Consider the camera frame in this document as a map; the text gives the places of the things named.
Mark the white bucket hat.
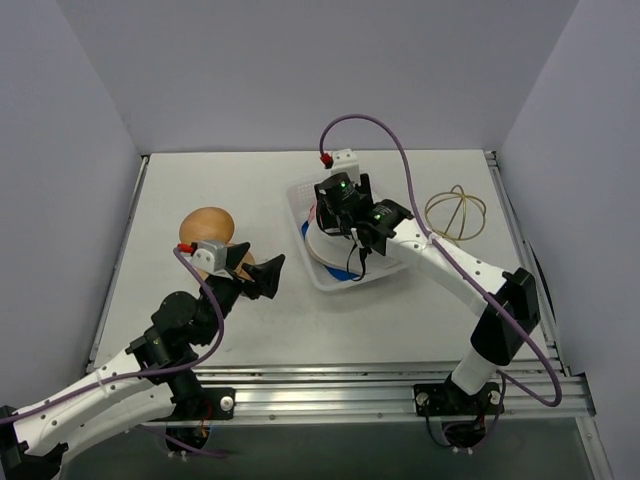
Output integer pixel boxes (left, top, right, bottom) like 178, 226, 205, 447
304, 220, 354, 269

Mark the pink baseball cap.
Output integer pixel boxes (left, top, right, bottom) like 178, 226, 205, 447
307, 203, 317, 224

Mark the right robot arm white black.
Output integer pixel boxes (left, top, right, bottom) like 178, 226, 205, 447
314, 172, 540, 413

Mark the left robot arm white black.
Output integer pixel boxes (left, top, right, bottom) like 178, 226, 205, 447
1, 242, 285, 458

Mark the wooden mushroom hat stand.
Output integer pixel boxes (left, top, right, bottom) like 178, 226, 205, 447
179, 206, 235, 259

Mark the white plastic basket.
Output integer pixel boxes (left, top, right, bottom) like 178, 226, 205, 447
284, 174, 408, 293

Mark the blue baseball cap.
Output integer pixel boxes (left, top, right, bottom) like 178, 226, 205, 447
300, 220, 367, 283

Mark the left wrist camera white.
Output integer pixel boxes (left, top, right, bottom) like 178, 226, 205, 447
177, 240, 227, 275

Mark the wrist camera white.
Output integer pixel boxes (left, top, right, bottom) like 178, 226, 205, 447
177, 240, 227, 275
320, 149, 360, 180

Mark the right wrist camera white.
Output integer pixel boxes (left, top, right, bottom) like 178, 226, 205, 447
320, 149, 360, 180

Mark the gold wire hat stand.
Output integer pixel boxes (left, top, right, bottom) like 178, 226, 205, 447
423, 184, 487, 246

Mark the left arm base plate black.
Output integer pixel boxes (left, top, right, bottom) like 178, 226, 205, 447
167, 386, 236, 423

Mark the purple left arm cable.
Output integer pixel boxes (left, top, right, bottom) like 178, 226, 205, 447
0, 247, 231, 459

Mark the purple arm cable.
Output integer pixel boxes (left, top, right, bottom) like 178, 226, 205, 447
0, 247, 231, 459
319, 114, 564, 409

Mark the aluminium frame rail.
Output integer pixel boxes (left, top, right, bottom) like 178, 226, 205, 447
82, 149, 599, 431

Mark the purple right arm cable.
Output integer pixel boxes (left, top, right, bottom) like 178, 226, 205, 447
319, 114, 564, 409

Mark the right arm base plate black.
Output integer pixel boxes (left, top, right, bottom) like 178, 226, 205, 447
412, 382, 504, 417

